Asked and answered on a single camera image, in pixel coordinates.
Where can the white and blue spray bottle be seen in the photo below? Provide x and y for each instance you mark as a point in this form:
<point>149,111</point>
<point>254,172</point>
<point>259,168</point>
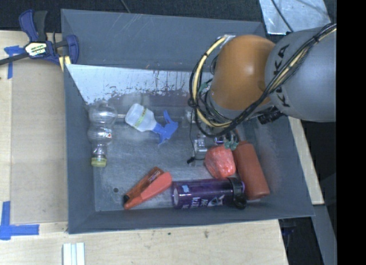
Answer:
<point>141,119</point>

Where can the red-brown cylindrical bottle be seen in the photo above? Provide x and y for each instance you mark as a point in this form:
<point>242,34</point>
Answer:
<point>251,172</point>

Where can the orange stapler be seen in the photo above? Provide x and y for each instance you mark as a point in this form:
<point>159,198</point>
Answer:
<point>148,188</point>

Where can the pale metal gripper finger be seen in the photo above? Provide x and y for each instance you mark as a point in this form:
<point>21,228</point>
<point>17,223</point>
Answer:
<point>199,155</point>
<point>200,143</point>

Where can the grey metal bin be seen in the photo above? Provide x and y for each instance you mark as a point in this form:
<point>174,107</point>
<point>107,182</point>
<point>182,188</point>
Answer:
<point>143,44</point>

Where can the purple bottle with black cap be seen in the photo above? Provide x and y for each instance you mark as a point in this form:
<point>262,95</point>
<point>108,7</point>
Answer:
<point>203,194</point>

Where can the pale wood board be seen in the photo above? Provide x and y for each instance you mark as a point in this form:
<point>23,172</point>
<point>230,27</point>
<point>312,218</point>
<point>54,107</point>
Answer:
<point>37,144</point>

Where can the black cylinder on white bracket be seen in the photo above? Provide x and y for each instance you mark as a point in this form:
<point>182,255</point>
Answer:
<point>268,117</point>

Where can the clear plastic bottle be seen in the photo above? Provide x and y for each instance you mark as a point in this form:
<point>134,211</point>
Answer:
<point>101,132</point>

